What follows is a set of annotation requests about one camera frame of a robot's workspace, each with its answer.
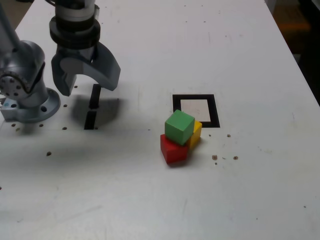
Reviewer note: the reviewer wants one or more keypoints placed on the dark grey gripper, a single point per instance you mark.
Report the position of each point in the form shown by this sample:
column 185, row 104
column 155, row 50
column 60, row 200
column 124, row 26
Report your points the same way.
column 75, row 52

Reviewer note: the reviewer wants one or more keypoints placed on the green cube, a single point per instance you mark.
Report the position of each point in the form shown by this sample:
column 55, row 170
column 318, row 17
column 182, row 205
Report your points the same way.
column 178, row 127

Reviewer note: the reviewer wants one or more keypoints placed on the red cube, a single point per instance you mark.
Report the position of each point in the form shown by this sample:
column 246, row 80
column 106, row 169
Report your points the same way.
column 172, row 153

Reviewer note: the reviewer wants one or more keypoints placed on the yellow cube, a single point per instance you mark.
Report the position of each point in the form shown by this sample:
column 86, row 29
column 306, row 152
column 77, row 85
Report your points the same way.
column 196, row 135

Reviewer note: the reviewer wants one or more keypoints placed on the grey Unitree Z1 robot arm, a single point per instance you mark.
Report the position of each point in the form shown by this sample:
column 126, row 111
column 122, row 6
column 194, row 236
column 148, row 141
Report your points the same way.
column 25, row 55

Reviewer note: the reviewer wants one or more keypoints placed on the black tape square outline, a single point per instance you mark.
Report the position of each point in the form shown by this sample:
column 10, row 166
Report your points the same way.
column 216, row 112

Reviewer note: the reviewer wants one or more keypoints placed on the black tape strip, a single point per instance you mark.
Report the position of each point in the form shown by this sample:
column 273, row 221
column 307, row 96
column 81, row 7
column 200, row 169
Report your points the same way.
column 95, row 97

